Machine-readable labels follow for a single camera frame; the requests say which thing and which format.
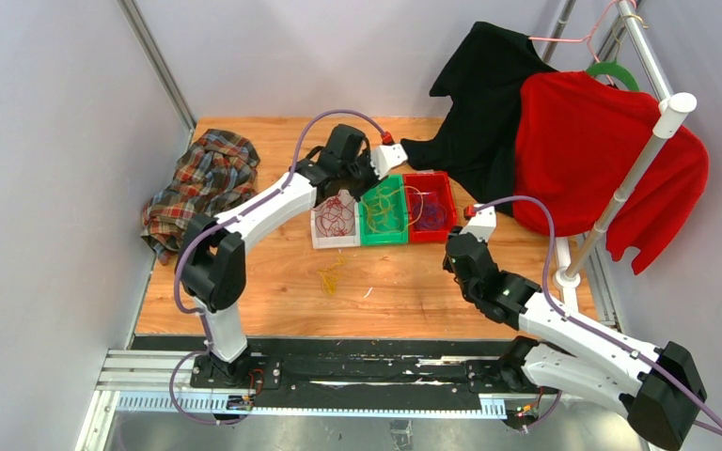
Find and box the red wire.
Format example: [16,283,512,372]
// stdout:
[313,194,358,239]

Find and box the purple wire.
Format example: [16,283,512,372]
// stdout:
[412,189,450,231]

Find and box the wire pile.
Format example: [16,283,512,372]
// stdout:
[317,255,349,298]

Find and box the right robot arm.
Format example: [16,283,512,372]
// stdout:
[443,226,707,450]

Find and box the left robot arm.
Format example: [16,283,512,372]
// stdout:
[173,124,405,388]

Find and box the green plastic bin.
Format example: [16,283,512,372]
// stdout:
[359,175,409,246]

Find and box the white plastic bin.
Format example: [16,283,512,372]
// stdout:
[310,190,361,249]

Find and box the red plastic bin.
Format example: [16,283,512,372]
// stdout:
[402,171,457,243]

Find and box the black shirt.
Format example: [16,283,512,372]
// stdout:
[400,22,554,204]

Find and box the plaid flannel shirt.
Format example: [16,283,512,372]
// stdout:
[140,129,260,265]

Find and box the red sweater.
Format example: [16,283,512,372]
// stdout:
[514,71,709,273]

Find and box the green clothes hanger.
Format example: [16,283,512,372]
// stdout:
[586,61,641,92]

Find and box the white clothes rack pole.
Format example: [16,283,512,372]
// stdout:
[556,92,698,283]

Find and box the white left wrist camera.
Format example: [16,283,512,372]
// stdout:
[370,144,407,179]

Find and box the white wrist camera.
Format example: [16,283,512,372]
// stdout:
[460,204,497,243]
[370,144,407,179]

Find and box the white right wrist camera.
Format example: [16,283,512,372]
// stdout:
[460,204,497,243]

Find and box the pink wire hanger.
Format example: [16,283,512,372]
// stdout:
[528,1,649,63]

